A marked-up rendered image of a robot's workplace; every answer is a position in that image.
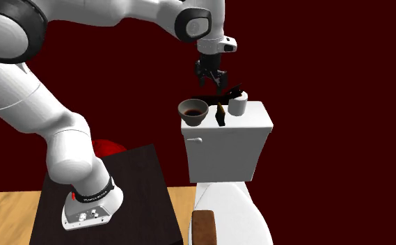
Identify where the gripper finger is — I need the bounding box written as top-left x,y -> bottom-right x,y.
194,60 -> 208,88
209,69 -> 230,95

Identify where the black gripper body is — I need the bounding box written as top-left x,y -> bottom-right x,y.
197,52 -> 223,73

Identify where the white toilet paper roll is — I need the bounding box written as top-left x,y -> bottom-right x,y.
228,90 -> 248,117

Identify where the grey bowl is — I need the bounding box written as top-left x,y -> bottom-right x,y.
177,98 -> 209,127

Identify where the red round thing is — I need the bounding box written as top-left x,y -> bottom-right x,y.
91,139 -> 128,159

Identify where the dark robot stand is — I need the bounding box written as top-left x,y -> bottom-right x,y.
29,143 -> 184,245

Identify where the brown rounded block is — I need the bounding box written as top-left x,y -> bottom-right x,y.
191,210 -> 218,245

